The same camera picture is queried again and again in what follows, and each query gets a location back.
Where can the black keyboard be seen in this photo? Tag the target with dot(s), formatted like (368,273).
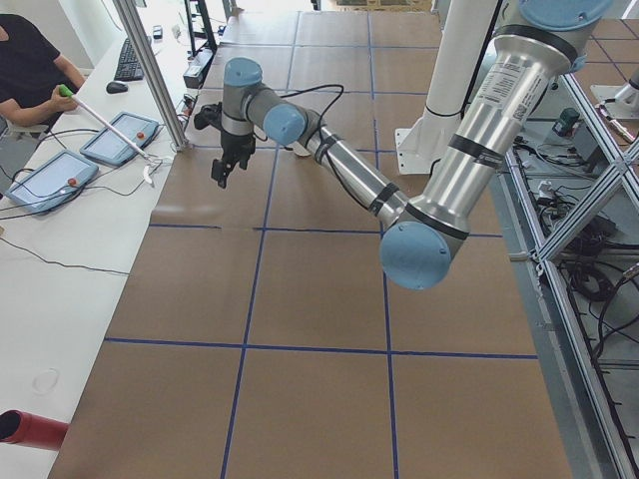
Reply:
(128,67)

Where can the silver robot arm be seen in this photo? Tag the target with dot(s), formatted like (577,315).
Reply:
(537,41)

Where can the blue teach pendant near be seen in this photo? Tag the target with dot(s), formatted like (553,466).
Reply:
(52,184)

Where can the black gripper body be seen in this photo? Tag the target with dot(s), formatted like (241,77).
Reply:
(235,144)

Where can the black computer mouse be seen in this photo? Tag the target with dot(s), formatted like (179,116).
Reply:
(116,87)

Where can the person in black shirt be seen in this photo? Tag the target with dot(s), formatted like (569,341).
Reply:
(31,68)

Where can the white pedestal column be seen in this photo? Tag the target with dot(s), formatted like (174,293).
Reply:
(467,31)

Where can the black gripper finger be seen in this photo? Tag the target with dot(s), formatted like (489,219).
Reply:
(220,171)

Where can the person's hand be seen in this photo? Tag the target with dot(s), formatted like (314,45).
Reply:
(61,103)

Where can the aluminium frame post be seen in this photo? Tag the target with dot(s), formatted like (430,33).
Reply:
(134,28)

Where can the reacher grabber stick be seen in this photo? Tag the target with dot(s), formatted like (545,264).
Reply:
(151,161)

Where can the white mug black handle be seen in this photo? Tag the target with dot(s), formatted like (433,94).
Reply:
(300,151)

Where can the red cylinder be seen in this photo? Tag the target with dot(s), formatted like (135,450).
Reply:
(31,430)

